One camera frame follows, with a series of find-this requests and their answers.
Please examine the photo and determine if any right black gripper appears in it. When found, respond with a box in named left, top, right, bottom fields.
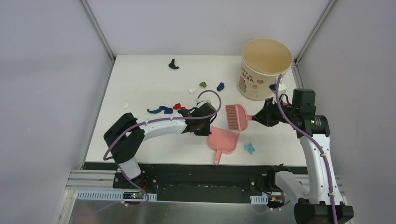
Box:
left=253, top=97, right=298, bottom=127

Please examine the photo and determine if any pink plastic dustpan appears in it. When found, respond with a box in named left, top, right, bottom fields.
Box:
left=207, top=126, right=240, bottom=165

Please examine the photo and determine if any pink plastic hand brush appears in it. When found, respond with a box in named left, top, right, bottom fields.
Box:
left=225, top=104, right=253, bottom=131

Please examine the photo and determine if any light blue paper scrap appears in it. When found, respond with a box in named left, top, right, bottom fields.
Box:
left=244, top=143, right=255, bottom=155

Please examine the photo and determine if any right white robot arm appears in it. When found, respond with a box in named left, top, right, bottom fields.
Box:
left=253, top=89, right=354, bottom=224

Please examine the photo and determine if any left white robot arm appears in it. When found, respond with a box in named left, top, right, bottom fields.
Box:
left=103, top=102, right=218, bottom=189

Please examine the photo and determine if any red paper scrap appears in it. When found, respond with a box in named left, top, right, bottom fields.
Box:
left=173, top=103, right=186, bottom=110

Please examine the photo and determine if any long blue paper scrap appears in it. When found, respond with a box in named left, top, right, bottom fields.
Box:
left=147, top=105, right=173, bottom=114

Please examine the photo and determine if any green paper scrap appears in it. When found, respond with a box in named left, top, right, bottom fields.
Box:
left=199, top=82, right=207, bottom=88

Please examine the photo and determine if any dark blue paper scrap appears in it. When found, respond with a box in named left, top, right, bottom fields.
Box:
left=216, top=82, right=225, bottom=91

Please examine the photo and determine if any beige cartoon paper bucket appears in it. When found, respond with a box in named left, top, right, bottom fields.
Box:
left=238, top=38, right=293, bottom=101

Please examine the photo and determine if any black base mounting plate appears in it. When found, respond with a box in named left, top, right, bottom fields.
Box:
left=112, top=163, right=302, bottom=205

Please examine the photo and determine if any black paper scrap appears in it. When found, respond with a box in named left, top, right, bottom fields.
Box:
left=168, top=58, right=179, bottom=70

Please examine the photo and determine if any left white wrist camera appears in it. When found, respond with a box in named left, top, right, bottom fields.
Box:
left=196, top=98, right=211, bottom=106

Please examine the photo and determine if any right white cable duct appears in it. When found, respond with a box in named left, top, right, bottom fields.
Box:
left=250, top=195, right=268, bottom=205

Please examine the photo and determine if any white cable duct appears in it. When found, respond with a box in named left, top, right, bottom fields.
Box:
left=76, top=190, right=157, bottom=202
left=250, top=195, right=268, bottom=205

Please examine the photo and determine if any left white cable duct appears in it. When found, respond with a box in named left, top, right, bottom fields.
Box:
left=76, top=190, right=157, bottom=202

